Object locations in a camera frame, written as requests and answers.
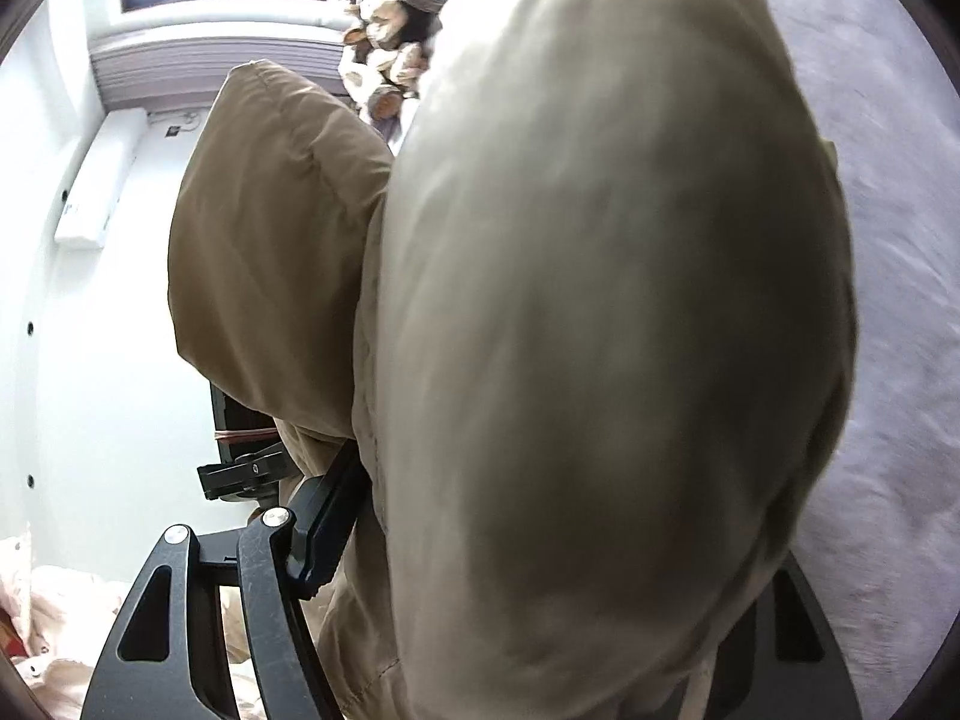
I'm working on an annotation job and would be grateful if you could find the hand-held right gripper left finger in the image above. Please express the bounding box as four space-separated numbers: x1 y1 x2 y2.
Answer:
79 444 370 720

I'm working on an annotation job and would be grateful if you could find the pink bedding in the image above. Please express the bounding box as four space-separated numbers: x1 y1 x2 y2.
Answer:
0 531 260 720

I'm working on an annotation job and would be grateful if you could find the brown plush toy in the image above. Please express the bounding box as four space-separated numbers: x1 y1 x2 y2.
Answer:
340 0 477 142

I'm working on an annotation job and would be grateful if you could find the beige quilted jacket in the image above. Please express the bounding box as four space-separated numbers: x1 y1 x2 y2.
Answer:
171 0 857 720

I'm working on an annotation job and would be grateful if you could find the bed with pale sheet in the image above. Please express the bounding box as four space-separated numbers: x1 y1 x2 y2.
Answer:
720 0 960 698

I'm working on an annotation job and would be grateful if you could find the white wall unit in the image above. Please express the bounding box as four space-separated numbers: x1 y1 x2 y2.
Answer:
54 109 149 247

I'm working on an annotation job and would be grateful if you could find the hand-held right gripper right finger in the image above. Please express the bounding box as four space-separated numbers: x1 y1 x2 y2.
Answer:
705 551 860 720

